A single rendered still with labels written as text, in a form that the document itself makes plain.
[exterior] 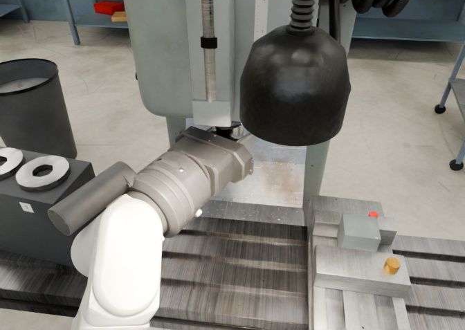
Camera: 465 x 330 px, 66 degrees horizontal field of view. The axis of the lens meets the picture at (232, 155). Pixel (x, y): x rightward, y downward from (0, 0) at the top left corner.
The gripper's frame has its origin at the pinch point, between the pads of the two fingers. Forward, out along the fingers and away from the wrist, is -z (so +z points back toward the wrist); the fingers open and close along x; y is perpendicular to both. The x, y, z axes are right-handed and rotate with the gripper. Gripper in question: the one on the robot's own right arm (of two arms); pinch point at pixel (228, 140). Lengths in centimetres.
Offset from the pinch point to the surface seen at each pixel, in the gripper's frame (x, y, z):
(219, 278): -0.4, 30.6, 4.0
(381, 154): -7, 120, -190
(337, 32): -13.3, -18.5, -1.2
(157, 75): 2.2, -14.4, 11.2
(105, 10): 342, 91, -262
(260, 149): 9.5, 24.4, -30.5
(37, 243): 31.7, 24.8, 19.6
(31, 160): 35.9, 10.7, 12.9
